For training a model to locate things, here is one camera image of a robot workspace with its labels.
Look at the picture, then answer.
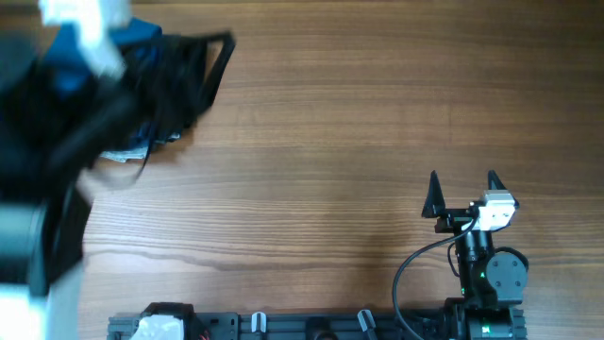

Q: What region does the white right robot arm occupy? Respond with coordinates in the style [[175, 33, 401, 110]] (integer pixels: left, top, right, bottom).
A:
[[422, 170, 529, 339]]

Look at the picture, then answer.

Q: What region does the white folded garment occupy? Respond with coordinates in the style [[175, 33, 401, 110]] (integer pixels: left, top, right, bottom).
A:
[[100, 132, 181, 163]]

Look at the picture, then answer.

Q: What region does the blue polo shirt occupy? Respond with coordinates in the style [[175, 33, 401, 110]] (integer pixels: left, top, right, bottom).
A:
[[42, 17, 164, 152]]

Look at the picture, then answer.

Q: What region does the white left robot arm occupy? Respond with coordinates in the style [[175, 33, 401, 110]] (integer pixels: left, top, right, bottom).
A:
[[1, 0, 236, 339]]

